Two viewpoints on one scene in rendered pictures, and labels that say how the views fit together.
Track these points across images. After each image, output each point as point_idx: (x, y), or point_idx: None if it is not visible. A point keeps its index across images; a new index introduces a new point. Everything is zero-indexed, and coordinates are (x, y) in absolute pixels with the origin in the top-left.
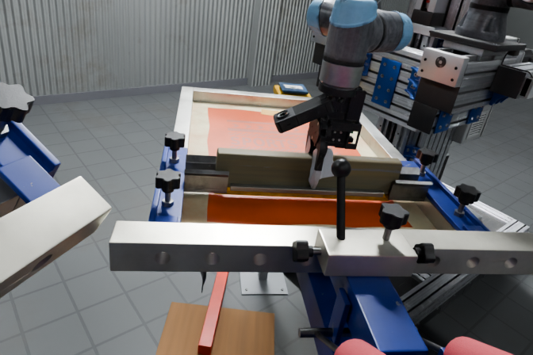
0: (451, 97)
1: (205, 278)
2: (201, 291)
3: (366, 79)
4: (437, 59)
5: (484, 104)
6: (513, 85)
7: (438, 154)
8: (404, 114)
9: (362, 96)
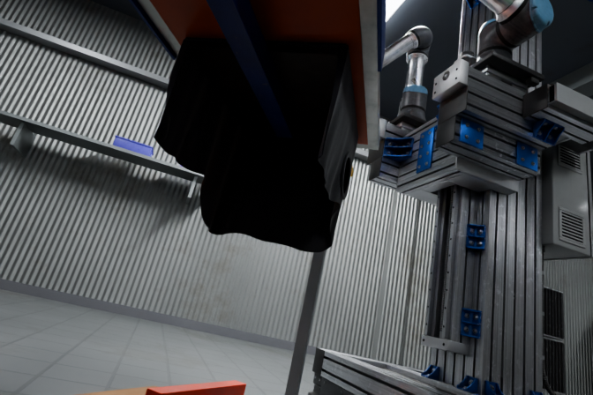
0: (463, 97)
1: (162, 123)
2: (154, 135)
3: (411, 160)
4: (443, 76)
5: (523, 132)
6: (540, 99)
7: (386, 11)
8: (442, 162)
9: None
